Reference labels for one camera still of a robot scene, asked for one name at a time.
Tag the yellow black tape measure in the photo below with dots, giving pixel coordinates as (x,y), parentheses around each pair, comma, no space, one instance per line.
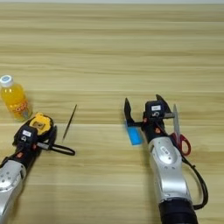
(42,124)

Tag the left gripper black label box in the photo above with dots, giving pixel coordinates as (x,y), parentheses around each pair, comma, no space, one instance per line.
(26,134)

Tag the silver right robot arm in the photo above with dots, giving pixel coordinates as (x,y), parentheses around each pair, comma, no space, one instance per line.
(170,175)

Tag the thin black pen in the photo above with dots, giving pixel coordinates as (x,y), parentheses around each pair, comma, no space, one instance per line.
(69,122)

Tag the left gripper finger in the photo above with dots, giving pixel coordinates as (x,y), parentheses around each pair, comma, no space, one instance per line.
(53,135)

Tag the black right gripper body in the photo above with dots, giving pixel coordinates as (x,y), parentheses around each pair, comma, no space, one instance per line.
(154,129)

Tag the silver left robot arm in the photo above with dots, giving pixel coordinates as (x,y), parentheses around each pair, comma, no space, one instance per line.
(10,186)

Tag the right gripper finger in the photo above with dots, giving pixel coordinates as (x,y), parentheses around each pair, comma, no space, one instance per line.
(163,103)
(128,113)

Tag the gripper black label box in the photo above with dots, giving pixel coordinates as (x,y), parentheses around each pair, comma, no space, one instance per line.
(26,134)
(155,108)

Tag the blue rectangular block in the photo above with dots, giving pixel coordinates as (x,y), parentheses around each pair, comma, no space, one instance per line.
(134,135)

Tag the orange juice bottle white cap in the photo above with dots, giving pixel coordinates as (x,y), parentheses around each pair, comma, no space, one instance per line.
(14,99)

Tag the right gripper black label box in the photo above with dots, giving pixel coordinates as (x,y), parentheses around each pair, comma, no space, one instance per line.
(155,108)

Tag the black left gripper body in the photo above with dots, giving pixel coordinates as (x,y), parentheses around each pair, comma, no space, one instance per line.
(27,151)

